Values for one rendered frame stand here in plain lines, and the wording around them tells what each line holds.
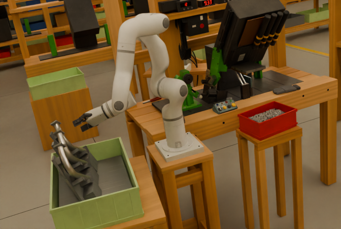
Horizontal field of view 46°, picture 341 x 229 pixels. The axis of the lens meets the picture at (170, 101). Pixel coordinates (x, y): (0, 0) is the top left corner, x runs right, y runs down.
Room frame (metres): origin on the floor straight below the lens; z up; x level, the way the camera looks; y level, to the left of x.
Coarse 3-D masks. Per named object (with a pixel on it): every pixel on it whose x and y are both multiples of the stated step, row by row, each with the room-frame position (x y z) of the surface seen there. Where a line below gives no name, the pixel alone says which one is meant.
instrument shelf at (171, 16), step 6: (210, 6) 3.07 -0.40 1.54; (216, 6) 3.07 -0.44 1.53; (222, 6) 3.08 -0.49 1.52; (174, 12) 3.03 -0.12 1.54; (180, 12) 2.98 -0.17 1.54; (186, 12) 2.98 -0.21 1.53; (192, 12) 3.00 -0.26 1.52; (198, 12) 3.02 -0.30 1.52; (204, 12) 3.03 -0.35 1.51; (168, 18) 2.93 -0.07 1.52; (174, 18) 2.95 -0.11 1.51
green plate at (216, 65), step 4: (216, 48) 2.84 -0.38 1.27; (216, 52) 2.83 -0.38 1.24; (220, 52) 2.78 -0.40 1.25; (212, 56) 2.88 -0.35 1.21; (216, 56) 2.82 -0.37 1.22; (220, 56) 2.78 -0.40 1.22; (212, 60) 2.87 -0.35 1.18; (216, 60) 2.81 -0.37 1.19; (220, 60) 2.78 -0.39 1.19; (212, 64) 2.86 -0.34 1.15; (216, 64) 2.80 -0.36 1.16; (220, 64) 2.79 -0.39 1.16; (212, 68) 2.85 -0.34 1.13; (216, 68) 2.79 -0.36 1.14; (220, 68) 2.79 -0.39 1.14; (224, 68) 2.80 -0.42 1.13; (212, 72) 2.84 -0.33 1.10; (216, 72) 2.78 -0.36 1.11
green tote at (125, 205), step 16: (96, 144) 2.21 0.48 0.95; (112, 144) 2.23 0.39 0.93; (128, 160) 1.93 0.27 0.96; (128, 176) 2.05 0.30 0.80; (128, 192) 1.64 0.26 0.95; (64, 208) 1.58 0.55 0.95; (80, 208) 1.60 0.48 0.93; (96, 208) 1.61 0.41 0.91; (112, 208) 1.63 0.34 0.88; (128, 208) 1.65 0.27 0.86; (64, 224) 1.58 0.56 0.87; (80, 224) 1.60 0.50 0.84; (96, 224) 1.61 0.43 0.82; (112, 224) 1.63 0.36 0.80
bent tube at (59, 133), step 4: (56, 132) 1.90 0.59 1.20; (60, 132) 1.92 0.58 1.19; (60, 136) 1.90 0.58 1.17; (60, 140) 1.88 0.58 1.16; (64, 140) 1.89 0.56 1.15; (64, 144) 1.87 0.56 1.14; (64, 148) 1.85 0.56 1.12; (68, 148) 1.86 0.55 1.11; (68, 152) 1.85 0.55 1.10; (68, 156) 1.85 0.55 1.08; (72, 156) 1.85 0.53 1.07; (72, 160) 1.86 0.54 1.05; (76, 160) 1.87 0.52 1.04; (80, 160) 1.92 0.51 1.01; (84, 160) 1.98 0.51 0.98; (84, 164) 1.96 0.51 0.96
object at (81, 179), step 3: (72, 177) 1.72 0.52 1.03; (81, 177) 1.71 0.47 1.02; (72, 180) 1.71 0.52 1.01; (75, 180) 1.71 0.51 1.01; (78, 180) 1.71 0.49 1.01; (81, 180) 1.70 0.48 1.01; (84, 180) 1.72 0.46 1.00; (87, 180) 1.79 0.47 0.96; (90, 180) 1.79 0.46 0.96; (72, 183) 1.70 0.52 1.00; (75, 183) 1.70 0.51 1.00; (78, 183) 1.71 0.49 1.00; (81, 183) 1.79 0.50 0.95; (84, 183) 1.78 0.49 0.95; (87, 183) 1.78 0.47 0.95; (90, 183) 1.80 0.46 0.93; (81, 186) 1.78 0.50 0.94; (84, 186) 1.79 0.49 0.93
